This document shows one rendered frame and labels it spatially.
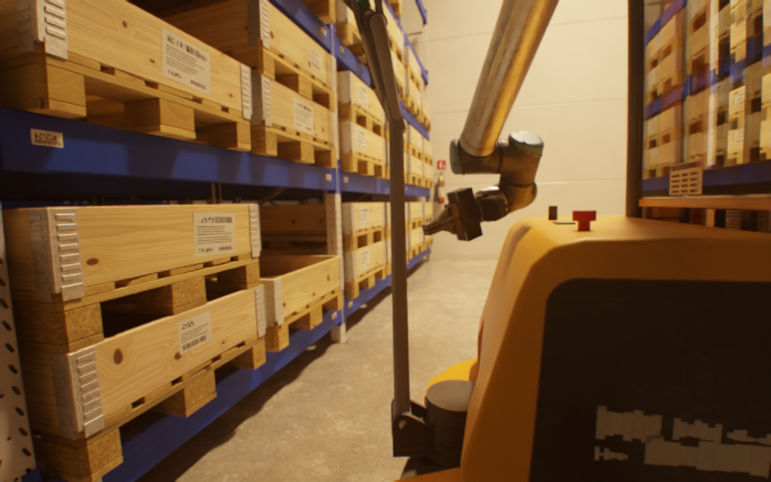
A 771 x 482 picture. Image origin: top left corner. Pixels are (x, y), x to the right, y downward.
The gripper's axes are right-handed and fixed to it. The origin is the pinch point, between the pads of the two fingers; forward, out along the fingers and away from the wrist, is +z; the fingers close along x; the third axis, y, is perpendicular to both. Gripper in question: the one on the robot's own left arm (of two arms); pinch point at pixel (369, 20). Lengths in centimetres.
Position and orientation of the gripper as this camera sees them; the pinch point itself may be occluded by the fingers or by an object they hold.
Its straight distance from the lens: 93.9
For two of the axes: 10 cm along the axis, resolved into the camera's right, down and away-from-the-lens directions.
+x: 9.5, -3.0, -0.1
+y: 1.7, 5.5, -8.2
